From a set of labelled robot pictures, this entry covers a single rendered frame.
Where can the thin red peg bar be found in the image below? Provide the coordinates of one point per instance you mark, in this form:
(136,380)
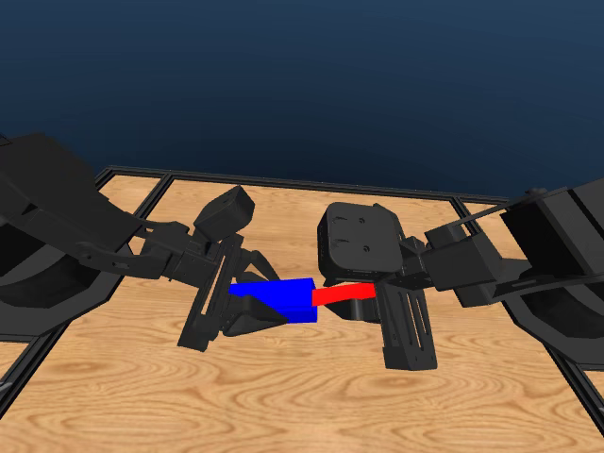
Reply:
(340,294)

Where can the blue hollow socket block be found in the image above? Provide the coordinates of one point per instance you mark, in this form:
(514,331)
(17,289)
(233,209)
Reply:
(288,295)

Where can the black table frame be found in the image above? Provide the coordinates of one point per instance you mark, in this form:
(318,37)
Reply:
(283,182)

